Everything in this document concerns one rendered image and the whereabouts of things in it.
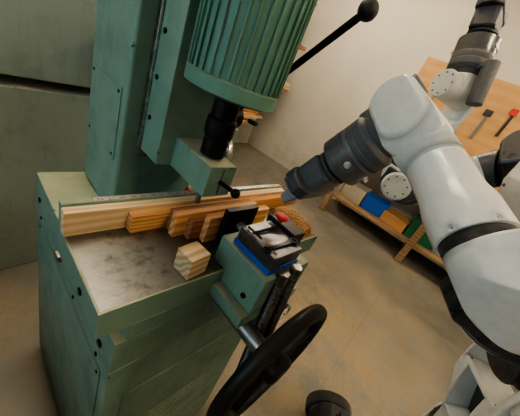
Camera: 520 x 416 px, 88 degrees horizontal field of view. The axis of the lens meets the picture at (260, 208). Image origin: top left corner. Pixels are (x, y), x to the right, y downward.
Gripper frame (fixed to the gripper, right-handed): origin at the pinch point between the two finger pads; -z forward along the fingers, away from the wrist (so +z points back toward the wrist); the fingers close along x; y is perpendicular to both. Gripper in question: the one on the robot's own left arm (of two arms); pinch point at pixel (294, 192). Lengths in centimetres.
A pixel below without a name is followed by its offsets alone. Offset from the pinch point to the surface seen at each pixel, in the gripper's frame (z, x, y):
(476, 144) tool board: 19, 324, 22
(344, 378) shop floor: -77, 86, -82
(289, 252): -3.3, -5.0, -10.5
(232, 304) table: -15.6, -12.0, -15.3
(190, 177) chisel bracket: -14.2, -11.8, 11.9
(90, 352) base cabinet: -40, -31, -13
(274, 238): -5.4, -4.9, -6.9
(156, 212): -20.5, -18.2, 7.4
